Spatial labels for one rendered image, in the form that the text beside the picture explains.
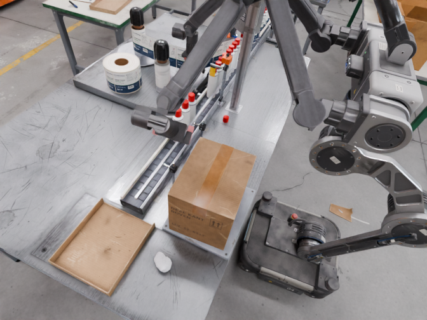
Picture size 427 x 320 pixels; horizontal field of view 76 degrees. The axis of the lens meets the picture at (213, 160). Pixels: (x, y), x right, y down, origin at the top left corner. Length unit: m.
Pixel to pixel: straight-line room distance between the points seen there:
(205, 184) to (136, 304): 0.49
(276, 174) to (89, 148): 1.62
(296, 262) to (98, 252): 1.21
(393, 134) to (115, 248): 1.01
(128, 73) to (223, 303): 1.51
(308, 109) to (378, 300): 1.80
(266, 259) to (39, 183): 1.32
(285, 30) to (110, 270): 1.00
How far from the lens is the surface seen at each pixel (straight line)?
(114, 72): 1.64
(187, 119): 1.37
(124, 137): 1.53
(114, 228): 1.23
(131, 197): 1.23
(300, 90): 0.80
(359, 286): 2.34
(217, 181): 0.98
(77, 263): 1.21
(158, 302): 1.12
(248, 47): 1.48
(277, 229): 1.94
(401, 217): 1.43
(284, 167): 2.61
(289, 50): 0.82
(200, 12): 1.34
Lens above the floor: 1.92
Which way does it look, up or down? 50 degrees down
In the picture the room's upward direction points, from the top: 9 degrees clockwise
